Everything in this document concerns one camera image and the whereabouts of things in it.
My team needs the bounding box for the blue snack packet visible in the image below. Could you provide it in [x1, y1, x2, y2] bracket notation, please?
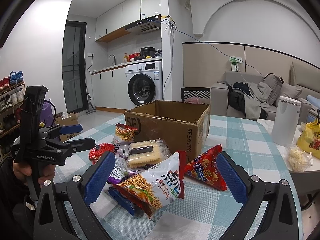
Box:
[108, 187, 135, 216]

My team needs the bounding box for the purple snack bag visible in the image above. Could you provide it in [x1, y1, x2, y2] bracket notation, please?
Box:
[107, 143, 145, 184]

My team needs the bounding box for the grey sofa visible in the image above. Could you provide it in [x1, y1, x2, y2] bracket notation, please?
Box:
[210, 63, 319, 124]

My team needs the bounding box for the yellow plastic bag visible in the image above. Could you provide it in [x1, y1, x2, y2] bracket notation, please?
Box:
[297, 119, 320, 159]

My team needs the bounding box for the clear packed biscuit sandwich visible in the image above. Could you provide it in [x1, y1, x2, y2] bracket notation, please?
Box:
[126, 139, 171, 169]

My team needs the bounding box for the red small snack packet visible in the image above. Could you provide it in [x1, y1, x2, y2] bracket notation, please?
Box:
[88, 143, 114, 161]

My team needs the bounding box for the white washing machine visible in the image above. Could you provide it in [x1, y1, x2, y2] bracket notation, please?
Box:
[125, 61, 163, 109]

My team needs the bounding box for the black patterned basket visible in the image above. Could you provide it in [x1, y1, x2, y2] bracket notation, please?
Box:
[181, 87, 210, 103]

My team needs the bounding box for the grey cushion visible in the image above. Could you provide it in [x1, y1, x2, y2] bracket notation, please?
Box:
[263, 73, 302, 107]

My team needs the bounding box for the checked teal tablecloth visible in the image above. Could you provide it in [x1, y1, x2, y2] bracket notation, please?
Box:
[51, 114, 304, 240]

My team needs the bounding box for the left hand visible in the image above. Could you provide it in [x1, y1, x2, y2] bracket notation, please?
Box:
[12, 163, 56, 188]

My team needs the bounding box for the pile of grey clothes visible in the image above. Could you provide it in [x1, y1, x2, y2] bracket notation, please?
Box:
[226, 82, 271, 120]

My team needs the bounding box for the black pressure cooker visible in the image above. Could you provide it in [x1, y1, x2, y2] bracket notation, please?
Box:
[140, 47, 157, 59]

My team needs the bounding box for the small cardboard box on floor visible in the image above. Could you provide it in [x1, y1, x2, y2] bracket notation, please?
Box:
[55, 112, 82, 142]

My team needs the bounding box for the black range hood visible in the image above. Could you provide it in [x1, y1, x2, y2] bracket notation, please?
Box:
[125, 15, 161, 35]

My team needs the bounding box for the shoe rack with shoes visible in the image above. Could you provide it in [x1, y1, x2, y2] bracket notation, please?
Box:
[1, 71, 25, 156]

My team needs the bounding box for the small noodle snack bag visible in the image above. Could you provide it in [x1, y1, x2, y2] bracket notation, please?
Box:
[114, 124, 138, 143]

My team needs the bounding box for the large noodle snack bag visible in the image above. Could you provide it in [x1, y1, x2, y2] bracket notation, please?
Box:
[113, 151, 186, 218]

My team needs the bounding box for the clear bag of popcorn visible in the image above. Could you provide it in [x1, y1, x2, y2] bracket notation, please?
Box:
[285, 144, 313, 173]

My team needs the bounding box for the white cylindrical appliance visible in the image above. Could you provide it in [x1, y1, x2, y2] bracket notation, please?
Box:
[271, 96, 301, 146]

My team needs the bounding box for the brown cardboard box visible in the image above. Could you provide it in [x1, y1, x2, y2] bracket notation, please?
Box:
[124, 100, 210, 162]

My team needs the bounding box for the red triangular snack bag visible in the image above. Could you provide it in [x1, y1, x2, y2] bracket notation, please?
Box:
[184, 144, 227, 191]

